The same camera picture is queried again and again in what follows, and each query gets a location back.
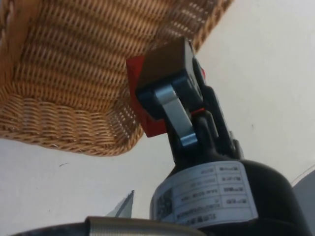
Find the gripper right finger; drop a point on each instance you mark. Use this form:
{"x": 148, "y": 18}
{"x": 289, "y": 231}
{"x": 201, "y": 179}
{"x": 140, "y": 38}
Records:
{"x": 216, "y": 110}

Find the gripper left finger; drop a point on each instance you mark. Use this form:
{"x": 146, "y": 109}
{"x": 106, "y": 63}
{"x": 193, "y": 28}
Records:
{"x": 163, "y": 64}

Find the red cube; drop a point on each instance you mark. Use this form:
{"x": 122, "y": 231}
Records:
{"x": 134, "y": 70}

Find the brown wicker basket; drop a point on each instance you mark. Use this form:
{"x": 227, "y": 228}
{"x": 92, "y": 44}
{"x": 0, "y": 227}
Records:
{"x": 73, "y": 73}

